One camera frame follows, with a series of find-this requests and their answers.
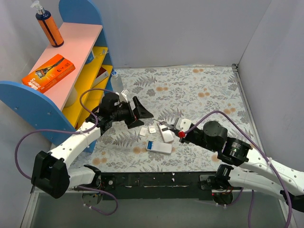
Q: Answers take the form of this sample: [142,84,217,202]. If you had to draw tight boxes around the white slim remote control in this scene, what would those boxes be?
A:
[157,123,174,143]

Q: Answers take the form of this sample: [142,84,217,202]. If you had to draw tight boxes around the metal tweezers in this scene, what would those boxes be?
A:
[155,119,175,130]

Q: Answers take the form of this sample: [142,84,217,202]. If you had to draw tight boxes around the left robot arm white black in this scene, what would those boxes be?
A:
[31,93,154,199]

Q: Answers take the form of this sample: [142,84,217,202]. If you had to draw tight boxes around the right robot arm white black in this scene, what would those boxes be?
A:
[174,118,304,212]

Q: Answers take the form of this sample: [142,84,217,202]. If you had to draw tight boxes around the clear plastic bottle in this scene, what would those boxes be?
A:
[110,71,124,93]

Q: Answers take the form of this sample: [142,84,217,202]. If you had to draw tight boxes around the white box on shelf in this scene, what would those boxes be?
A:
[92,67,109,87]

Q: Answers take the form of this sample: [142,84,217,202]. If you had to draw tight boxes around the floral table mat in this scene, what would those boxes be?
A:
[72,67,257,172]

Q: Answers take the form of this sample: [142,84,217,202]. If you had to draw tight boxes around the white jar under shelf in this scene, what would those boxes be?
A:
[64,87,77,108]

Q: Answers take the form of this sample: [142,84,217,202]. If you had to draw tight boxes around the blue pink yellow shelf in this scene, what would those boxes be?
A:
[0,0,112,145]

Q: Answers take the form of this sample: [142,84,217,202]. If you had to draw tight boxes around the orange razor box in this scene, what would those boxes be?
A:
[22,54,75,93]

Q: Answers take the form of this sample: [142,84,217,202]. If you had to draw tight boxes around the orange pump bottle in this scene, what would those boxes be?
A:
[31,0,64,48]

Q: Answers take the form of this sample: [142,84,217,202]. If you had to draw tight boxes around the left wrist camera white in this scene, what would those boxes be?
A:
[119,89,129,102]

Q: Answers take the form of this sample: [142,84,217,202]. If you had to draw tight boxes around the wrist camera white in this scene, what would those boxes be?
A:
[174,117,192,132]
[119,89,129,102]

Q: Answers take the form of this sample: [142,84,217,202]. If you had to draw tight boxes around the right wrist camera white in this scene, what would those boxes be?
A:
[174,117,192,132]

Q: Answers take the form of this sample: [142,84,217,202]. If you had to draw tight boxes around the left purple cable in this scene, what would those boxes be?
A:
[14,88,119,216]

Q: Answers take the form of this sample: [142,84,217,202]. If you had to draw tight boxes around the purple cable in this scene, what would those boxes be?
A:
[179,110,293,228]
[14,88,119,216]

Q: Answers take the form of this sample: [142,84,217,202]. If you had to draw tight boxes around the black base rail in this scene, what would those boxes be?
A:
[73,171,238,205]

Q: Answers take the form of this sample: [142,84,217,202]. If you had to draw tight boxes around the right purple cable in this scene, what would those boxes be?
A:
[179,110,293,228]

